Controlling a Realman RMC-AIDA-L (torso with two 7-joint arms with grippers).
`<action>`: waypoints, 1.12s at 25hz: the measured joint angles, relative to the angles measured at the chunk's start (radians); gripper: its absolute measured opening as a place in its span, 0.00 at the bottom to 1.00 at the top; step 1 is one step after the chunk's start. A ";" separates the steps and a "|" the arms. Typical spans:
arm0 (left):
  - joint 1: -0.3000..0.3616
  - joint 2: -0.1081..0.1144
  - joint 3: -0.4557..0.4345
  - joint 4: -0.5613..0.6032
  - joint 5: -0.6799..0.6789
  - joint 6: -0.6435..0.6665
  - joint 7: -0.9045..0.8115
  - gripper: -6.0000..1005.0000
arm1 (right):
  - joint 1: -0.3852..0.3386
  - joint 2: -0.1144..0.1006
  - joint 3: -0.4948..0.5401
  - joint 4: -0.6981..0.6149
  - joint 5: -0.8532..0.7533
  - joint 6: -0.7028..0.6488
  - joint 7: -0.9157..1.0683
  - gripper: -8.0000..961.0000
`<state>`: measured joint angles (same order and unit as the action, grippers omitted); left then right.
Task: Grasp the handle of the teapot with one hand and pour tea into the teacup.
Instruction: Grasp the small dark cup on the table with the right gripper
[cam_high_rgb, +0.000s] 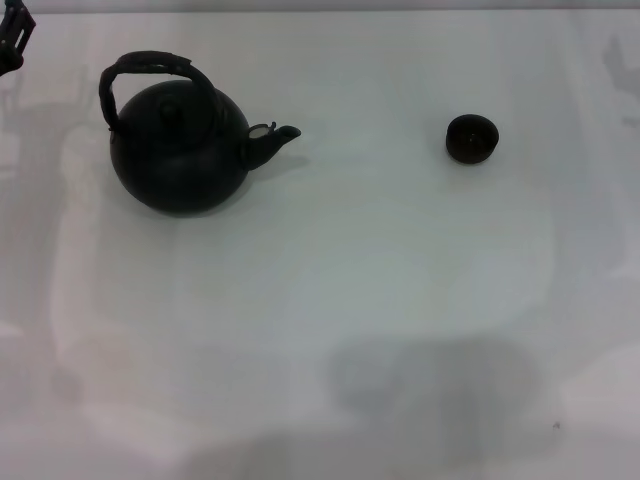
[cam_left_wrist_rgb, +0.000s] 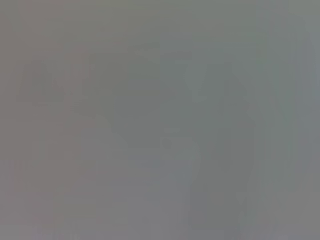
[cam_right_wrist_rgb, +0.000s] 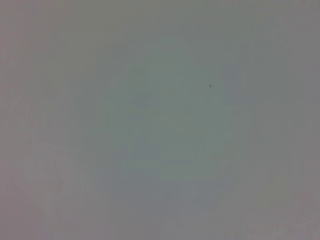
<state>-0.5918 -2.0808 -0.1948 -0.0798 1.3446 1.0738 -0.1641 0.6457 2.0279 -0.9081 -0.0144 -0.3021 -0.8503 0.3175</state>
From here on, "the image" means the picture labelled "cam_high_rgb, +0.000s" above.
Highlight black round teapot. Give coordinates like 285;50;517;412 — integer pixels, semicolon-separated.
98;49;303;217

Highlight small black teacup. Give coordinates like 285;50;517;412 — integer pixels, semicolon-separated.
445;113;501;164

